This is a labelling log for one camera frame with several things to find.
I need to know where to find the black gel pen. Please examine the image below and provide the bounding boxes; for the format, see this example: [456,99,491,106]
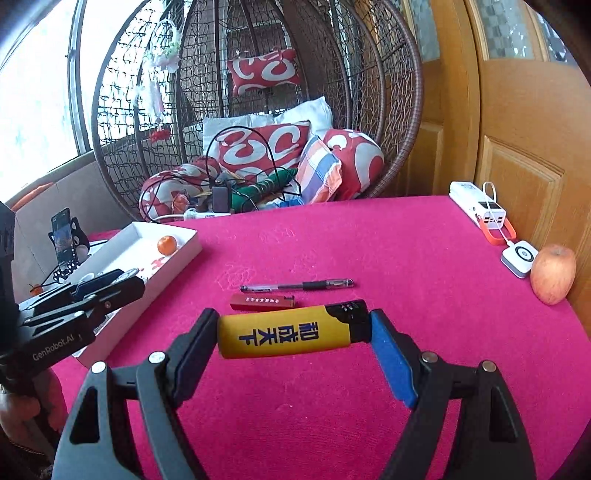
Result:
[239,278,355,294]

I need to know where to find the white cardboard tray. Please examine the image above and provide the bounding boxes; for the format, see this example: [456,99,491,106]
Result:
[69,220,204,370]

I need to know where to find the orange cushion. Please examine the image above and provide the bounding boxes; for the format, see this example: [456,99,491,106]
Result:
[11,182,56,210]

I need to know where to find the black smartphone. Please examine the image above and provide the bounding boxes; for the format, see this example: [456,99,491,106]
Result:
[49,208,77,273]

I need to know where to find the white power strip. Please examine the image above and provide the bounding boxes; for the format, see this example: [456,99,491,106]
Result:
[182,208,232,221]

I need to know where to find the small white square device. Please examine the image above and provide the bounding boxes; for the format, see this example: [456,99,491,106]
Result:
[501,240,539,279]

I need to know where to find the red tablecloth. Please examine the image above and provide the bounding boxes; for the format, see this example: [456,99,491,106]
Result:
[14,195,591,480]

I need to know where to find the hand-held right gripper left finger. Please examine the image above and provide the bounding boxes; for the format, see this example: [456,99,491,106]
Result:
[52,308,220,480]

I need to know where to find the small red lighter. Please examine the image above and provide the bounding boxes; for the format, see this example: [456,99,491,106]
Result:
[229,295,296,311]

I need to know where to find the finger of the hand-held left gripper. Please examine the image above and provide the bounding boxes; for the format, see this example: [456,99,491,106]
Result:
[18,276,146,326]
[69,268,139,298]

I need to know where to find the round red patterned cushion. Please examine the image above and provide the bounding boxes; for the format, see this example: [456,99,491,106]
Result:
[140,157,222,220]
[322,128,385,200]

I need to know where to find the red white cushions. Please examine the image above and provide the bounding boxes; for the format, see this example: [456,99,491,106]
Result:
[203,126,305,213]

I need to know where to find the plaid cushion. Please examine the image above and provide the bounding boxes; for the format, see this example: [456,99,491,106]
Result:
[294,135,344,205]

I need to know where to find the window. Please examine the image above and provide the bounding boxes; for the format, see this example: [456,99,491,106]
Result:
[0,0,153,199]

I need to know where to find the wooden door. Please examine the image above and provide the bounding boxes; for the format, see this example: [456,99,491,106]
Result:
[402,0,591,301]

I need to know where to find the white power bank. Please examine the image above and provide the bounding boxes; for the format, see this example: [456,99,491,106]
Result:
[449,181,517,245]

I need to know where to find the apple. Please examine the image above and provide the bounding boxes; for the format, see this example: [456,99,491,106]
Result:
[530,244,578,306]

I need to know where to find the dark power adapter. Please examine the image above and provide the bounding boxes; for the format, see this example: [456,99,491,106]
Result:
[211,185,232,213]

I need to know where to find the white dream catcher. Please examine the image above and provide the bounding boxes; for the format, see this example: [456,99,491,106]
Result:
[136,18,182,144]

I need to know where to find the yellow lighter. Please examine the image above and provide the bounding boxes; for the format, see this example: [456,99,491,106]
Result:
[217,299,371,360]

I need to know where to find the green cloth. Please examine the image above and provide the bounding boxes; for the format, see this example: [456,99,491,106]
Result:
[231,168,300,213]

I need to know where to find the small red patterned pillow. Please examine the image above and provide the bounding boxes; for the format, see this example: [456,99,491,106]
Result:
[226,48,303,97]

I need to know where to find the white pillow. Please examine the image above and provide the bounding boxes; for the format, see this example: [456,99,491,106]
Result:
[202,96,334,155]

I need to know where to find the beige sofa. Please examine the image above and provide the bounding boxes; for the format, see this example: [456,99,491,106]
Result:
[9,159,144,301]

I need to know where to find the square red patterned cushion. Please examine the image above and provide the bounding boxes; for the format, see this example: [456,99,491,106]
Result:
[217,121,312,178]

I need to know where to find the cat-shaped phone stand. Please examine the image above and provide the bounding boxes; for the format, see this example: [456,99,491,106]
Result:
[48,219,90,284]

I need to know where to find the wicker hanging egg chair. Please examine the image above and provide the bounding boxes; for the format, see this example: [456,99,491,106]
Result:
[91,0,424,222]

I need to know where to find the person's left hand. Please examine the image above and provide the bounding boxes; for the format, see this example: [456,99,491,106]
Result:
[0,369,61,462]

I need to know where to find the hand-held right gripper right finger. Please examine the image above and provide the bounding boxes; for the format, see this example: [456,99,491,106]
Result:
[369,309,536,480]

